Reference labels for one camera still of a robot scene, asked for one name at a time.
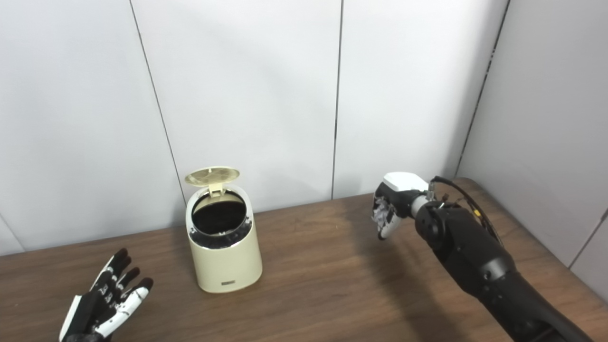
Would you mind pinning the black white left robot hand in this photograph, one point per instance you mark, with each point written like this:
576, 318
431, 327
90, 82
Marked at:
95, 304

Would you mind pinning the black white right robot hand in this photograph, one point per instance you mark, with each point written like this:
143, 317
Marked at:
401, 194

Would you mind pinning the white paper ball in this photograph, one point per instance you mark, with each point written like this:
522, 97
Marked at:
381, 213

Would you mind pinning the cream-colored round bin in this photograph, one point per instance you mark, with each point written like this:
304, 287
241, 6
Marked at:
228, 261

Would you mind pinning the cream round bin lid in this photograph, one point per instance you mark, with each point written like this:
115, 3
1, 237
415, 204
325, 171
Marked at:
212, 175

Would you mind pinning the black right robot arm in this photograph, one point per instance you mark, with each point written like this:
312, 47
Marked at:
475, 256

